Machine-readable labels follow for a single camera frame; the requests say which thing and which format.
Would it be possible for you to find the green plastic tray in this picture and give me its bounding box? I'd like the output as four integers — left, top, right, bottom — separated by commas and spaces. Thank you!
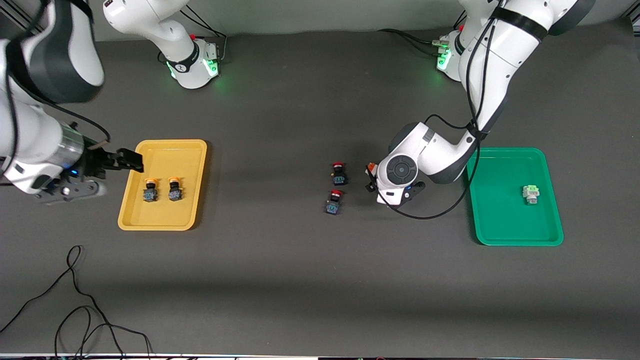
466, 147, 565, 247

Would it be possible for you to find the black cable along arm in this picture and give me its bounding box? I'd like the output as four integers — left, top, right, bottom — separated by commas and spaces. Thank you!
30, 92, 112, 146
375, 5, 506, 221

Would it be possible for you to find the dark grey table mat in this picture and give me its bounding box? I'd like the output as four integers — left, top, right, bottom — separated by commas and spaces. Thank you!
0, 20, 640, 357

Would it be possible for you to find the yellow plastic tray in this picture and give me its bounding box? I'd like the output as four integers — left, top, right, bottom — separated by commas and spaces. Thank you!
117, 139, 208, 232

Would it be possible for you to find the thin black loose cable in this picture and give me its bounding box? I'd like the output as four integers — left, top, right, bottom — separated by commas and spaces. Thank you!
0, 244, 153, 360

